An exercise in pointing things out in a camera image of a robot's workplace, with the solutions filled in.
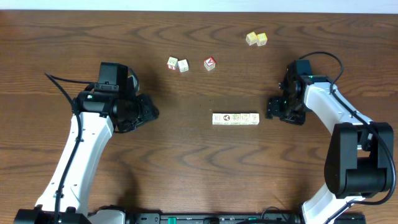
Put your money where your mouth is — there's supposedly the blue edged white block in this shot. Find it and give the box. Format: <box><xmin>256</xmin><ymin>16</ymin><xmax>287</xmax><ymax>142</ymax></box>
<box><xmin>249</xmin><ymin>113</ymin><xmax>260</xmax><ymax>125</ymax></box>

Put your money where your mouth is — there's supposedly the white block brown pattern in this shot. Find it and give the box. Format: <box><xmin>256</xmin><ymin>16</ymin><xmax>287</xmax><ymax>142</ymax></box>
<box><xmin>231</xmin><ymin>113</ymin><xmax>241</xmax><ymax>125</ymax></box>

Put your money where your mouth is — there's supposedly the soccer ball picture block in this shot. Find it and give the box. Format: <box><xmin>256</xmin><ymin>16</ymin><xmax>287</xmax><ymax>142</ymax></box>
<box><xmin>220</xmin><ymin>114</ymin><xmax>232</xmax><ymax>125</ymax></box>

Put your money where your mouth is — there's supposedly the white block grid pattern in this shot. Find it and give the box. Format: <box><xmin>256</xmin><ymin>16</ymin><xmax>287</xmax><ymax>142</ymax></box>
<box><xmin>212</xmin><ymin>113</ymin><xmax>222</xmax><ymax>125</ymax></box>

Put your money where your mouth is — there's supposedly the green edged white block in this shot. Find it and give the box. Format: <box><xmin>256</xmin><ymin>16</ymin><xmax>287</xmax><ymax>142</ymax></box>
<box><xmin>240</xmin><ymin>113</ymin><xmax>251</xmax><ymax>125</ymax></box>

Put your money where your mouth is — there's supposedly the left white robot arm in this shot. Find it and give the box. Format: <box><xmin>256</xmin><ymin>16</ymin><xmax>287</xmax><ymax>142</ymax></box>
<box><xmin>14</xmin><ymin>91</ymin><xmax>159</xmax><ymax>223</ymax></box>

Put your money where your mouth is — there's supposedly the white block red side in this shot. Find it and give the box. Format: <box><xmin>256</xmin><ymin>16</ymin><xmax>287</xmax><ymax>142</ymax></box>
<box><xmin>167</xmin><ymin>57</ymin><xmax>178</xmax><ymax>70</ymax></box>

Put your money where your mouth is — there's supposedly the yellow block right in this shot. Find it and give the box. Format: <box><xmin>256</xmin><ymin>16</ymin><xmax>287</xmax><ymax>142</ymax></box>
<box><xmin>256</xmin><ymin>32</ymin><xmax>268</xmax><ymax>47</ymax></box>

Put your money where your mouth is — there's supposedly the yellow block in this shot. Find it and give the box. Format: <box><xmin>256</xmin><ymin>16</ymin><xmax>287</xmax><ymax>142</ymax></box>
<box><xmin>246</xmin><ymin>32</ymin><xmax>258</xmax><ymax>45</ymax></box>
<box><xmin>256</xmin><ymin>32</ymin><xmax>268</xmax><ymax>47</ymax></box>

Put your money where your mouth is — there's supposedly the white block plain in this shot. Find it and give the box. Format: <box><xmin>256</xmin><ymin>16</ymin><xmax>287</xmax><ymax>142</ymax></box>
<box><xmin>177</xmin><ymin>59</ymin><xmax>189</xmax><ymax>72</ymax></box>

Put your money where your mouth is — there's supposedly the yellow block left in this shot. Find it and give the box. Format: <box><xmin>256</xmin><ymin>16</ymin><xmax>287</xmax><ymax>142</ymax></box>
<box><xmin>246</xmin><ymin>32</ymin><xmax>258</xmax><ymax>45</ymax></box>

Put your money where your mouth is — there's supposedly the red letter A block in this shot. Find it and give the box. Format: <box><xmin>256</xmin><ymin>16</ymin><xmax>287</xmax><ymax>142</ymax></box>
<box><xmin>204</xmin><ymin>57</ymin><xmax>216</xmax><ymax>71</ymax></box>

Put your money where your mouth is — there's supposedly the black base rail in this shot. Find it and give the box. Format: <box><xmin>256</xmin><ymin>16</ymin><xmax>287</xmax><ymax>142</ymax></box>
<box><xmin>126</xmin><ymin>212</ymin><xmax>304</xmax><ymax>224</ymax></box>

